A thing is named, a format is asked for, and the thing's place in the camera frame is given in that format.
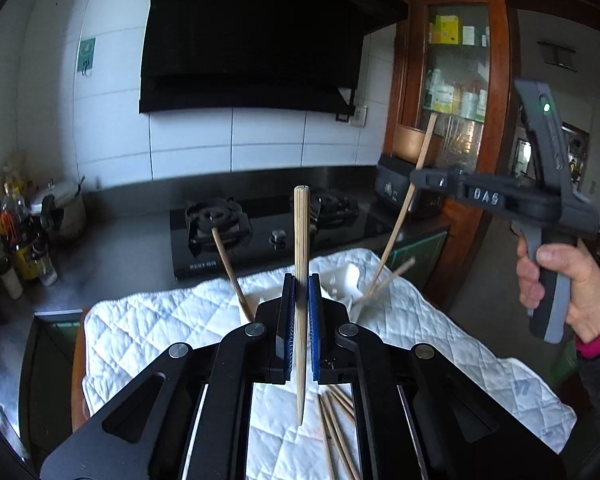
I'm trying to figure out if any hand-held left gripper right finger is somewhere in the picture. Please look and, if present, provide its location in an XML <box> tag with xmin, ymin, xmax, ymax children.
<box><xmin>307</xmin><ymin>273</ymin><xmax>567</xmax><ymax>480</ymax></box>

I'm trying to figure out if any black kitchen appliance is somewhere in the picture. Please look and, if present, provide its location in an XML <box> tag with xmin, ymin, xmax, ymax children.
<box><xmin>375</xmin><ymin>154</ymin><xmax>461</xmax><ymax>218</ymax></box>

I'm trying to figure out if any brown wooden glass cabinet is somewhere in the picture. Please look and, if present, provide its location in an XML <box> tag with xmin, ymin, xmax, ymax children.
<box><xmin>382</xmin><ymin>0</ymin><xmax>523</xmax><ymax>311</ymax></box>

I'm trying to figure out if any green adhesive wall hook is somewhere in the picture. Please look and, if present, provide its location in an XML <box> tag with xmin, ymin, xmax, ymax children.
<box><xmin>76</xmin><ymin>37</ymin><xmax>97</xmax><ymax>77</ymax></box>

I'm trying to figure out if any metal pressure cooker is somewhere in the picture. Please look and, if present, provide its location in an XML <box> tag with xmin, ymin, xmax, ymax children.
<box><xmin>30</xmin><ymin>177</ymin><xmax>88</xmax><ymax>243</ymax></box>

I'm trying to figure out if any small glass jar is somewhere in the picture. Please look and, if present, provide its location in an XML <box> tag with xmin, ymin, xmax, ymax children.
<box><xmin>37</xmin><ymin>255</ymin><xmax>59</xmax><ymax>287</ymax></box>

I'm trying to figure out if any white plastic utensil holder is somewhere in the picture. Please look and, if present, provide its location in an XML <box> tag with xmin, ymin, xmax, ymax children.
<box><xmin>237</xmin><ymin>264</ymin><xmax>368</xmax><ymax>326</ymax></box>

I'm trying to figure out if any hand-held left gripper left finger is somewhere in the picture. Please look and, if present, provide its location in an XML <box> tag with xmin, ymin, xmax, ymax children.
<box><xmin>40</xmin><ymin>273</ymin><xmax>298</xmax><ymax>480</ymax></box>

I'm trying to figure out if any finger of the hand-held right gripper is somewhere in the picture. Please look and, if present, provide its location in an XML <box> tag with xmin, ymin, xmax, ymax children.
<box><xmin>409</xmin><ymin>166</ymin><xmax>462</xmax><ymax>197</ymax></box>

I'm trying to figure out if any white shaker black lid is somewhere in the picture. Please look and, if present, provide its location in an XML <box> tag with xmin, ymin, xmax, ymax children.
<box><xmin>0</xmin><ymin>257</ymin><xmax>25</xmax><ymax>299</ymax></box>

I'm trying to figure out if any black gas stove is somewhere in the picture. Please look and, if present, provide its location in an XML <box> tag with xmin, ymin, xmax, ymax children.
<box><xmin>169</xmin><ymin>187</ymin><xmax>406</xmax><ymax>281</ymax></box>

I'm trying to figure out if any yellow box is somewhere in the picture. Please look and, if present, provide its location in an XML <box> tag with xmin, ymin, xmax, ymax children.
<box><xmin>432</xmin><ymin>16</ymin><xmax>461</xmax><ymax>43</ymax></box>

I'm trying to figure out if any tan wooden chopstick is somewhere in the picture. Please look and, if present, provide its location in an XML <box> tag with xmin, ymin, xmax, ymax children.
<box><xmin>211</xmin><ymin>228</ymin><xmax>255</xmax><ymax>322</ymax></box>
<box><xmin>354</xmin><ymin>258</ymin><xmax>417</xmax><ymax>307</ymax></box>
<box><xmin>293</xmin><ymin>185</ymin><xmax>311</xmax><ymax>427</ymax></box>
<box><xmin>364</xmin><ymin>112</ymin><xmax>440</xmax><ymax>302</ymax></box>

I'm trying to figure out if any white quilted mat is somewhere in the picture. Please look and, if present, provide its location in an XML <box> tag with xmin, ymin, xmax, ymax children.
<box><xmin>82</xmin><ymin>247</ymin><xmax>578</xmax><ymax>480</ymax></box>

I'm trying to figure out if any green base cabinet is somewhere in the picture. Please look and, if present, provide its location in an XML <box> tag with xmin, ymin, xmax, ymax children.
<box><xmin>20</xmin><ymin>311</ymin><xmax>86</xmax><ymax>461</ymax></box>
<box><xmin>386</xmin><ymin>230</ymin><xmax>451</xmax><ymax>288</ymax></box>

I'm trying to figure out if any bunch of wooden chopsticks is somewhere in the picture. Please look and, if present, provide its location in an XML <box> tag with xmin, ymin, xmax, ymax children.
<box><xmin>317</xmin><ymin>385</ymin><xmax>357</xmax><ymax>480</ymax></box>

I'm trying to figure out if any wooden table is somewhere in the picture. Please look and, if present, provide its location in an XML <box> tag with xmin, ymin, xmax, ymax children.
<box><xmin>71</xmin><ymin>310</ymin><xmax>90</xmax><ymax>433</ymax></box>

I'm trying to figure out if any copper coloured pot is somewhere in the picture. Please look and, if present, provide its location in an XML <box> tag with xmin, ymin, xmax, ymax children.
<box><xmin>392</xmin><ymin>125</ymin><xmax>441</xmax><ymax>163</ymax></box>

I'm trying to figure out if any black range hood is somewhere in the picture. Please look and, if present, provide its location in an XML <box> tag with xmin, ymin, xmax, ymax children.
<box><xmin>139</xmin><ymin>0</ymin><xmax>410</xmax><ymax>115</ymax></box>

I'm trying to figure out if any dark wall bracket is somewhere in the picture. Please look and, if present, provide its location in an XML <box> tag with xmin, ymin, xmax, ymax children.
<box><xmin>537</xmin><ymin>40</ymin><xmax>578</xmax><ymax>72</ymax></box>

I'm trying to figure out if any person's right hand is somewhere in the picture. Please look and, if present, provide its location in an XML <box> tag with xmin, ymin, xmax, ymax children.
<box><xmin>516</xmin><ymin>236</ymin><xmax>600</xmax><ymax>345</ymax></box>

